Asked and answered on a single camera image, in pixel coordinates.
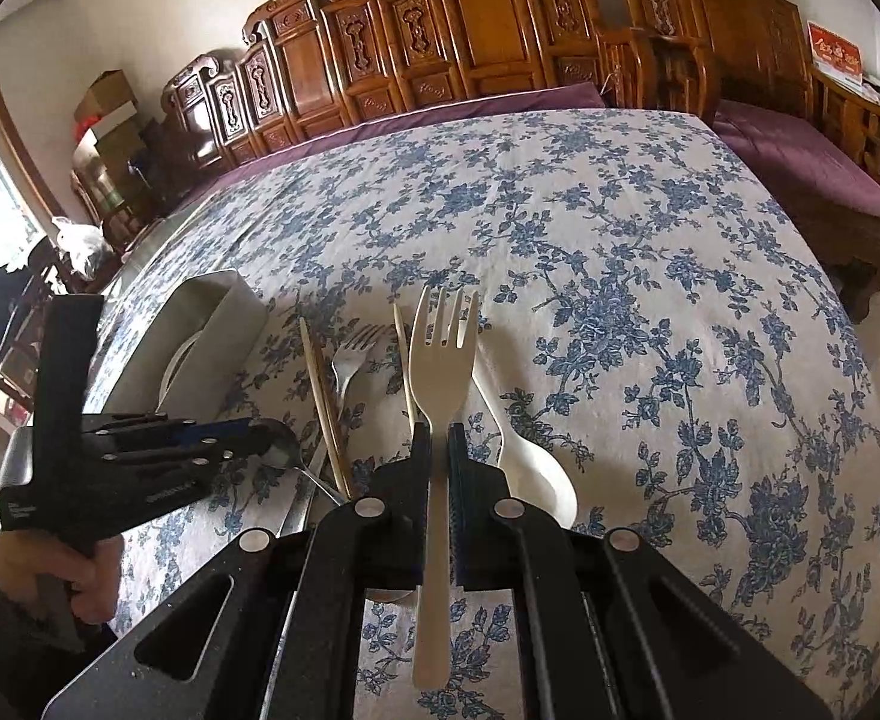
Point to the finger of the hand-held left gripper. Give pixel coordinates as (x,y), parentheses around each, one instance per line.
(215,431)
(207,457)

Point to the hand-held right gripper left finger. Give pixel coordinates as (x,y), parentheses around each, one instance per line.
(421,465)

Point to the red sign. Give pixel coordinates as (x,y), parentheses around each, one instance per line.
(834,52)

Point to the carved wooden bench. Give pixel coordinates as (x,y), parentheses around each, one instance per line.
(485,15)

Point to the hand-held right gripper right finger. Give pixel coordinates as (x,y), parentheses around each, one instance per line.
(459,480)

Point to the metal fork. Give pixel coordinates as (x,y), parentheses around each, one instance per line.
(350,367)

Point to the person's left hand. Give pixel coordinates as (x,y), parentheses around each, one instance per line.
(27,559)

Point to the carved wooden armchair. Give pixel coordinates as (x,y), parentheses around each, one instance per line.
(748,22)

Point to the purple armchair cushion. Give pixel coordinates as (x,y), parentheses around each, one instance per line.
(800,157)

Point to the metal spoon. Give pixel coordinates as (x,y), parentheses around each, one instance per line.
(284,454)

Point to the blue floral tablecloth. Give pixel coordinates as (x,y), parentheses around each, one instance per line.
(597,277)

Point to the wooden cabinet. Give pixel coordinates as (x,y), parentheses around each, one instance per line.
(110,187)

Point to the long purple bench cushion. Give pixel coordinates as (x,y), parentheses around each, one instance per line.
(485,101)

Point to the wooden chopstick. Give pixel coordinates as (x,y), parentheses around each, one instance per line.
(404,360)
(324,405)

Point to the silver knife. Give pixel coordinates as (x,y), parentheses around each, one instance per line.
(534,476)

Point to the white plastic bag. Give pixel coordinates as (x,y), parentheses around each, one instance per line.
(80,240)

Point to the metal tray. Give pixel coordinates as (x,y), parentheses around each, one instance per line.
(222,315)

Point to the cardboard box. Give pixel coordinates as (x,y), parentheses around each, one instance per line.
(106,101)

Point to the beige fork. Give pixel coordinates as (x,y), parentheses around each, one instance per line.
(440,390)

